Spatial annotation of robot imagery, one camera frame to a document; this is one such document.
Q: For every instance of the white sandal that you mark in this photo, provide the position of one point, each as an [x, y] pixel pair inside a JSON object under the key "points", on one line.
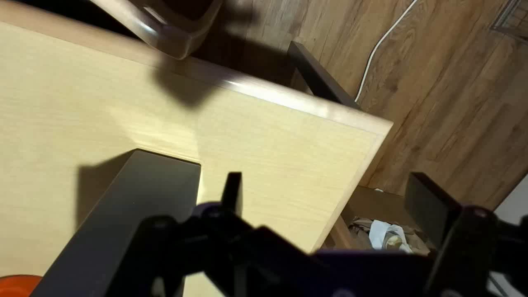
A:
{"points": [[385, 233]]}

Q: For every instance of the dark table leg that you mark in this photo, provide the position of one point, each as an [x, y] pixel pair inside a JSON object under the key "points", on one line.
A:
{"points": [[319, 75]]}

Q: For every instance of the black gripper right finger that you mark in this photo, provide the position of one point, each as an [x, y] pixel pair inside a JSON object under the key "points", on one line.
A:
{"points": [[467, 248]]}

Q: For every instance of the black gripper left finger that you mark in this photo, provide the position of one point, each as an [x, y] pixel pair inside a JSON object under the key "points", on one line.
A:
{"points": [[220, 253]]}

